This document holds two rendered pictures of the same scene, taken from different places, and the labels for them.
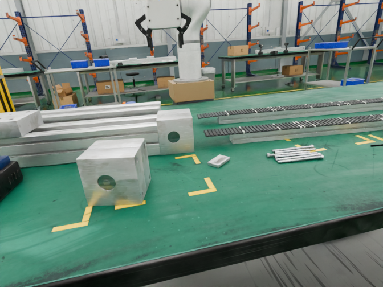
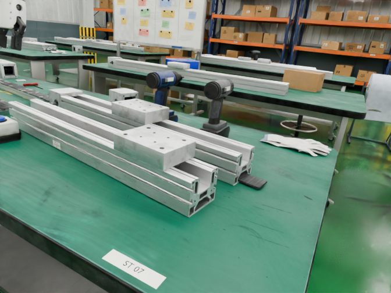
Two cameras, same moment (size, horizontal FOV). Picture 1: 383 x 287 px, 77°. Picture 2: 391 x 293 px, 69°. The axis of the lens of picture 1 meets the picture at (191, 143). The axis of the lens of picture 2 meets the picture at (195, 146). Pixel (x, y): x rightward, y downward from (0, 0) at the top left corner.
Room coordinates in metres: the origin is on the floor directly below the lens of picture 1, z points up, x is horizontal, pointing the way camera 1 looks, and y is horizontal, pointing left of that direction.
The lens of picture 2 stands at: (1.20, 1.21, 1.13)
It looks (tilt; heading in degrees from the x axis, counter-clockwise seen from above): 21 degrees down; 218
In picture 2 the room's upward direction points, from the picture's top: 5 degrees clockwise
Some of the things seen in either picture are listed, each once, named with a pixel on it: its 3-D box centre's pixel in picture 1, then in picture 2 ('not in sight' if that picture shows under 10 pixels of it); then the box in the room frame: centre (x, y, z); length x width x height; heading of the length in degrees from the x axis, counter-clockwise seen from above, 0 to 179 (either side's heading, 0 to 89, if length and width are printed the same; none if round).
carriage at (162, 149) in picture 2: not in sight; (154, 150); (0.77, 0.75, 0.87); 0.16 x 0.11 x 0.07; 94
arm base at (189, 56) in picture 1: (189, 62); not in sight; (1.35, -0.02, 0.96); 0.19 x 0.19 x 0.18
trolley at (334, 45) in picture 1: (338, 70); not in sight; (4.31, -2.65, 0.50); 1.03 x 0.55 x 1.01; 16
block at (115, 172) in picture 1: (119, 167); (121, 101); (0.42, 0.14, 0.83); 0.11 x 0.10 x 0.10; 177
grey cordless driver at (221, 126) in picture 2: not in sight; (220, 109); (0.35, 0.63, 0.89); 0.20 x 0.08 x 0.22; 12
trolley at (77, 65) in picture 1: (83, 93); not in sight; (3.63, 1.54, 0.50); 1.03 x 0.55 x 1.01; 113
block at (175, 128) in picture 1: (175, 129); (64, 102); (0.64, 0.04, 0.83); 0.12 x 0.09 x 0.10; 4
